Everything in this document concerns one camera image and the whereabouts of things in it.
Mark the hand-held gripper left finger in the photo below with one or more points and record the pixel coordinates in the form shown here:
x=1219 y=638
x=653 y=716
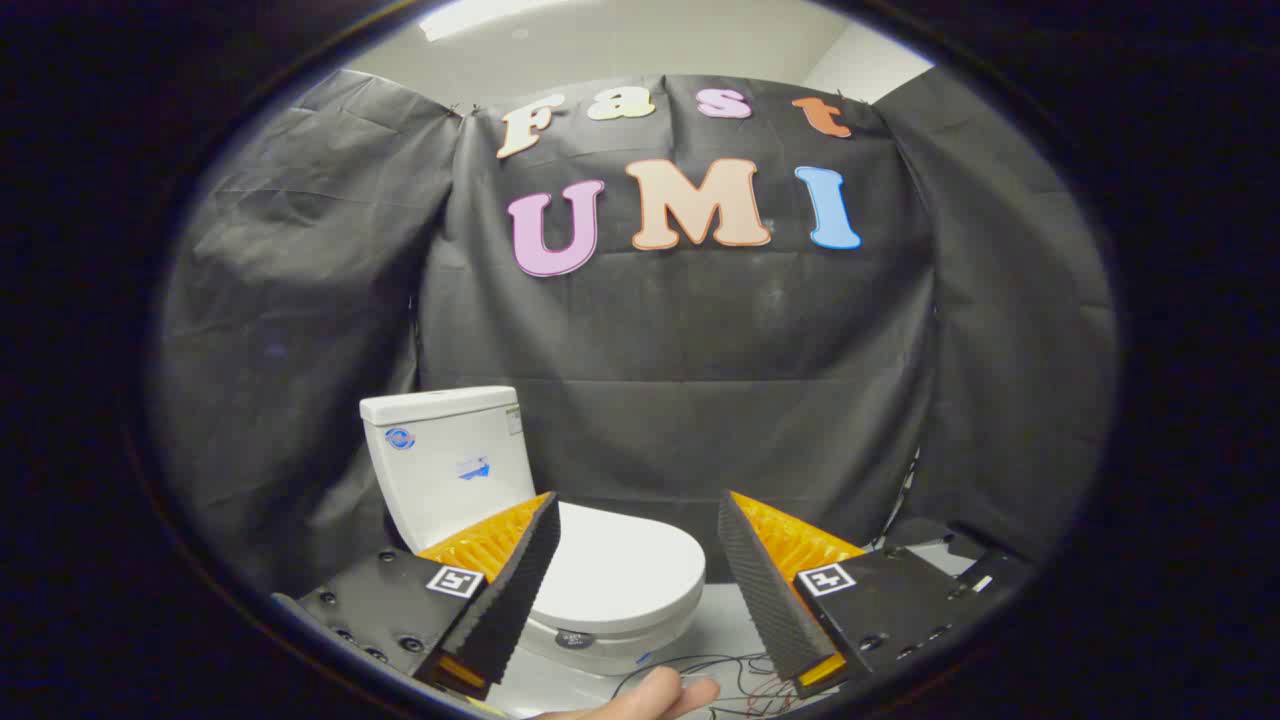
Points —
x=520 y=580

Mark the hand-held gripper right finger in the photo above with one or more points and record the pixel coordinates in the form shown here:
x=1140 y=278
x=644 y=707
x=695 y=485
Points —
x=760 y=590

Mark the white toilet lid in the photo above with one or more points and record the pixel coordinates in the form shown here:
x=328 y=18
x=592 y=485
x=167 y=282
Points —
x=630 y=570

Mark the white toilet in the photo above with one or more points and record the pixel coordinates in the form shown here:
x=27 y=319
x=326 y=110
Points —
x=440 y=470

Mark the black backdrop cloth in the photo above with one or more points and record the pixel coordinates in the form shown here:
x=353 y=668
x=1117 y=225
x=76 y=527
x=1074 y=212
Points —
x=700 y=350

